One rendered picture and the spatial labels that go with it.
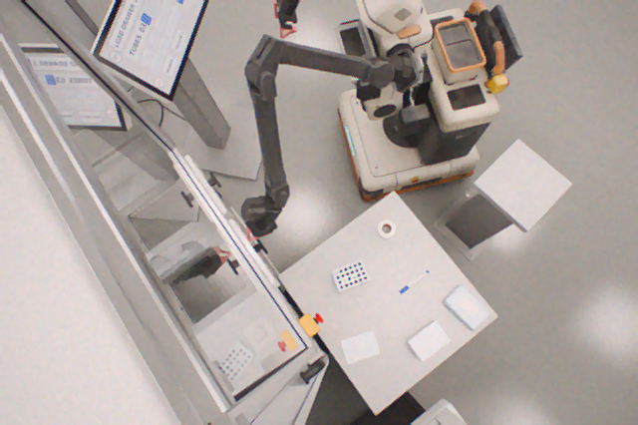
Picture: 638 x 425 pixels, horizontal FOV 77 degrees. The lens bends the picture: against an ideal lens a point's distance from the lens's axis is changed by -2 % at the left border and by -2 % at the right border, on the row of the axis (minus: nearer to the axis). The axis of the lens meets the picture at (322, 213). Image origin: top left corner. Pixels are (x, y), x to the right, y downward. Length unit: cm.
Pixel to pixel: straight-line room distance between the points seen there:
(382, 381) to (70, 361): 128
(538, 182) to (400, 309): 77
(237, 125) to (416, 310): 164
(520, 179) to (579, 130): 121
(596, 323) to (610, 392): 35
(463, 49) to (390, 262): 91
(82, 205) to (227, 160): 217
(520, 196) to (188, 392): 159
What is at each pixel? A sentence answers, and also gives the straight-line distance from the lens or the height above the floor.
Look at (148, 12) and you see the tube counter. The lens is 183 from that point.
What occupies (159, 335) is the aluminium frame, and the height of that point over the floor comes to 199.
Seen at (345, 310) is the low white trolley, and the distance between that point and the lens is 160.
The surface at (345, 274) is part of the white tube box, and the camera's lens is 158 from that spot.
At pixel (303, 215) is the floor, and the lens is 245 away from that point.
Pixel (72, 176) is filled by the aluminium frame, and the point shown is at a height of 199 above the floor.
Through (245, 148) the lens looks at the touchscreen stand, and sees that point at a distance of 262.
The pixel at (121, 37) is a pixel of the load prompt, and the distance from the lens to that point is 175.
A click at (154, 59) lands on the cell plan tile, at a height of 105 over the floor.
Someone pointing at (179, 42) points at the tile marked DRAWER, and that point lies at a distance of 184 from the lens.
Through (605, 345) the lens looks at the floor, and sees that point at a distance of 275.
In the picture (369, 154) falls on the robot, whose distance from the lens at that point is 227.
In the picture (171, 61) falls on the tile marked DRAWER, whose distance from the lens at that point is 180.
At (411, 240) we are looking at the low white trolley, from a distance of 165.
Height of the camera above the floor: 236
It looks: 75 degrees down
